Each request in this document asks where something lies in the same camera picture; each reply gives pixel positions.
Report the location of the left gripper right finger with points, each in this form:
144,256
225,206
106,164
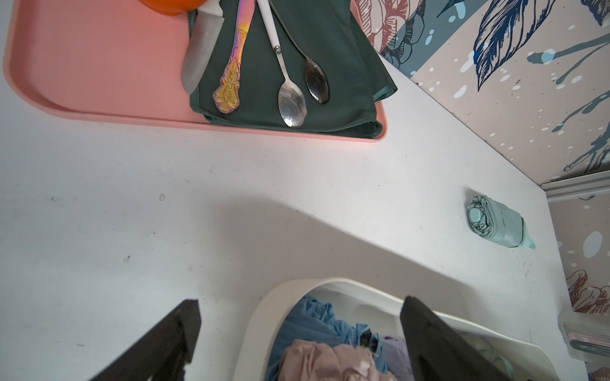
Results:
436,351

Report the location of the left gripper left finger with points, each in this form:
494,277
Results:
164,351

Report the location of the lavender umbrella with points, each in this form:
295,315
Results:
397,357

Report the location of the blue umbrella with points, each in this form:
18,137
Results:
312,320

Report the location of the pink umbrella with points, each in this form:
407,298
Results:
307,360

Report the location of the cream plastic storage box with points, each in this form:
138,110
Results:
354,303

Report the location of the clear cutlery holder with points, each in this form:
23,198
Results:
586,336

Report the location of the pink plastic tray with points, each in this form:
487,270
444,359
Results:
108,61

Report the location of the dark metal spoon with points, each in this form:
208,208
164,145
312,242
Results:
314,75

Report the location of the dark green cloth pouch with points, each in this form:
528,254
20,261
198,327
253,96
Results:
326,31

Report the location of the orange bowl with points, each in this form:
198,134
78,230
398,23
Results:
172,7

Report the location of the rainbow handled utensil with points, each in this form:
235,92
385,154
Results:
226,97

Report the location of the white handled knife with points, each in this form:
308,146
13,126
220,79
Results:
203,37

